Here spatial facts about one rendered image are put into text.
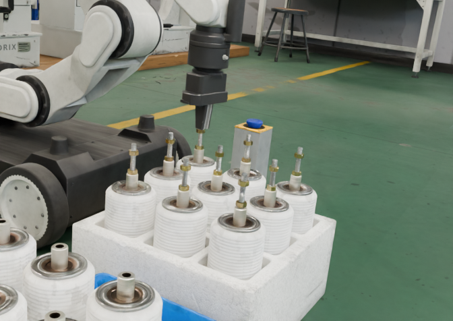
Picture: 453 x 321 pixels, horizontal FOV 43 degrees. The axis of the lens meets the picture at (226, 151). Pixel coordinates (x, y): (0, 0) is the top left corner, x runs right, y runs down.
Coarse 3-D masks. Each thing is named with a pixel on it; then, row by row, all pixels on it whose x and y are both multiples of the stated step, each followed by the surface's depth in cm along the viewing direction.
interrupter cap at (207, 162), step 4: (184, 156) 131; (188, 156) 132; (192, 156) 132; (204, 156) 133; (192, 160) 130; (204, 160) 131; (208, 160) 130; (212, 160) 131; (192, 164) 126; (196, 164) 127; (200, 164) 127; (204, 164) 128; (208, 164) 128; (212, 164) 128
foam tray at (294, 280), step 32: (96, 224) 111; (320, 224) 121; (96, 256) 107; (128, 256) 103; (160, 256) 100; (192, 256) 101; (288, 256) 105; (320, 256) 119; (160, 288) 101; (192, 288) 97; (224, 288) 94; (256, 288) 93; (288, 288) 106; (320, 288) 125; (224, 320) 95; (256, 320) 95; (288, 320) 110
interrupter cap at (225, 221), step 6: (222, 216) 100; (228, 216) 101; (246, 216) 102; (252, 216) 101; (222, 222) 98; (228, 222) 99; (246, 222) 100; (252, 222) 100; (258, 222) 100; (222, 228) 96; (228, 228) 96; (234, 228) 96; (240, 228) 96; (246, 228) 97; (252, 228) 97; (258, 228) 97
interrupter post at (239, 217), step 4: (236, 208) 98; (240, 208) 98; (244, 208) 98; (236, 212) 98; (240, 212) 97; (244, 212) 98; (236, 216) 98; (240, 216) 98; (244, 216) 98; (236, 220) 98; (240, 220) 98; (244, 220) 98; (236, 224) 98; (240, 224) 98; (244, 224) 98
